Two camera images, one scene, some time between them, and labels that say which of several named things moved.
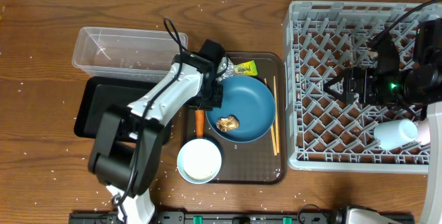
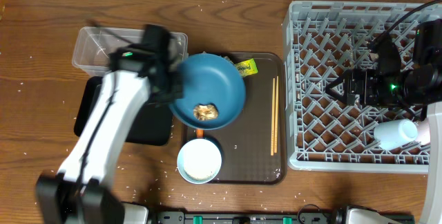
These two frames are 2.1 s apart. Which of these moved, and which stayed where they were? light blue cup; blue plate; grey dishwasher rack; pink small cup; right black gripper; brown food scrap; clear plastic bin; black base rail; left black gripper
Moved: left black gripper; brown food scrap; blue plate
Stayed: clear plastic bin; right black gripper; grey dishwasher rack; light blue cup; pink small cup; black base rail
